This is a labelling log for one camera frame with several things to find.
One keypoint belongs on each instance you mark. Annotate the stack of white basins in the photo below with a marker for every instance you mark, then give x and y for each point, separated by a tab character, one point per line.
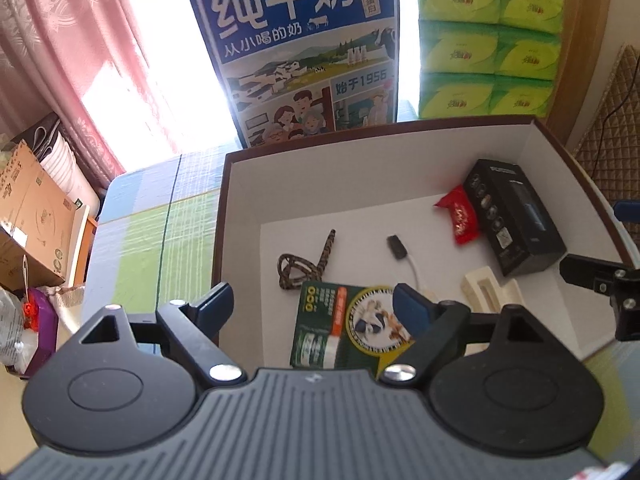
65	170

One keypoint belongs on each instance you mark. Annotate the brown quilted chair cover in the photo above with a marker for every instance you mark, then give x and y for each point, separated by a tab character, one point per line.
620	160

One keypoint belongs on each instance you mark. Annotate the brown cardboard box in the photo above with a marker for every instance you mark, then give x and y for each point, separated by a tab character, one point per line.
350	185

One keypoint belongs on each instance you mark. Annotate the cream printed bedspread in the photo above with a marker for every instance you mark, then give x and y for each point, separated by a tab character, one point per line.
12	410

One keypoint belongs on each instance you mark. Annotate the red ornament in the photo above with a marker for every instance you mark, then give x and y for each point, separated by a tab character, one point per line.
30	310

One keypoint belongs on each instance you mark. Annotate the black shaver box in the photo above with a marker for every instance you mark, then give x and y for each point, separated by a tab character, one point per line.
515	220

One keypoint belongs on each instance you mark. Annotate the red candy packet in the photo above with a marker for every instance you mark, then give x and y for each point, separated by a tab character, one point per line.
462	220

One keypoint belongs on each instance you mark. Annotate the blue printed milk carton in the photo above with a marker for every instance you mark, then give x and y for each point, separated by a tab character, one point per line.
300	60

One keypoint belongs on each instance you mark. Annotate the clear plastic bag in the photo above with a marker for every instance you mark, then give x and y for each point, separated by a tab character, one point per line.
10	330

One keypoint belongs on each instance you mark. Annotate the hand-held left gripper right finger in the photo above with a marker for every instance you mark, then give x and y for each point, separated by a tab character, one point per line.
412	310

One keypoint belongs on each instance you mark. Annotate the white claw hair clip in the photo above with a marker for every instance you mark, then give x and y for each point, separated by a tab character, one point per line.
475	285

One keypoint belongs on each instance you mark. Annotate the tan printed carton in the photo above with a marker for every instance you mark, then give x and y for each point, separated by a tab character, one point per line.
40	210

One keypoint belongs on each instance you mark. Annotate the stack of green tissue packs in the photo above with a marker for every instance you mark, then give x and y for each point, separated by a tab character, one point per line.
475	50

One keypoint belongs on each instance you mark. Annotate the white brush black head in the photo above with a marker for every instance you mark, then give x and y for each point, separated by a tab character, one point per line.
396	247

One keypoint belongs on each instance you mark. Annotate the metal spoon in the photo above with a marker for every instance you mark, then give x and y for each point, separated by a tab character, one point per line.
24	275

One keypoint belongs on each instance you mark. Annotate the green printed packet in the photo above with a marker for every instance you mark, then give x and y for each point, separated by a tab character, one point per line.
320	325

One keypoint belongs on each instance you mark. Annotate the purple box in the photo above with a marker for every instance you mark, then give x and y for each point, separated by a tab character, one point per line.
42	330

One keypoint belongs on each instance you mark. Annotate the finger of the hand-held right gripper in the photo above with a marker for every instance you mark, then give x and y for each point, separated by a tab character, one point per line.
585	270
629	211

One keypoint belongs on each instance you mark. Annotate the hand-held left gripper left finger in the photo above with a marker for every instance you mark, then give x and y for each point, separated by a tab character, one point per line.
217	307

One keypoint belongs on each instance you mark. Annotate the pink curtain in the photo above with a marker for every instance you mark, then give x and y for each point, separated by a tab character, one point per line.
60	35

